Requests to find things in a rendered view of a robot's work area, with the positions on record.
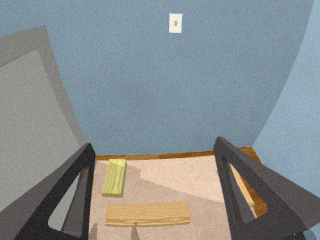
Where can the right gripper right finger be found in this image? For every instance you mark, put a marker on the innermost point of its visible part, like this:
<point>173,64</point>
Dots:
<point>291,208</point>

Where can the grey panel wall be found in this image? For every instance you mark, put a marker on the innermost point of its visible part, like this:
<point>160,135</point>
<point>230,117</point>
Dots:
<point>39,130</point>

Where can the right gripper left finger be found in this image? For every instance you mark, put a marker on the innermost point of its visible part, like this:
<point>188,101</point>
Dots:
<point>27,217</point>

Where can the light wooden block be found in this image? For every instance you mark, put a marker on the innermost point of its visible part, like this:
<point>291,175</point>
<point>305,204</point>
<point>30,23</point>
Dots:
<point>148,215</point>

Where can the light wooden board piece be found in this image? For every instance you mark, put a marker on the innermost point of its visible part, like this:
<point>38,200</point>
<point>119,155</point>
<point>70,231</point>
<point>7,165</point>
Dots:
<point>243,188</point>

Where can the yellow wooden block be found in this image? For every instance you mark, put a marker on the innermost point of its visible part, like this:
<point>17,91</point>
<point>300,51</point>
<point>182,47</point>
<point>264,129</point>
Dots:
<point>115,178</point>

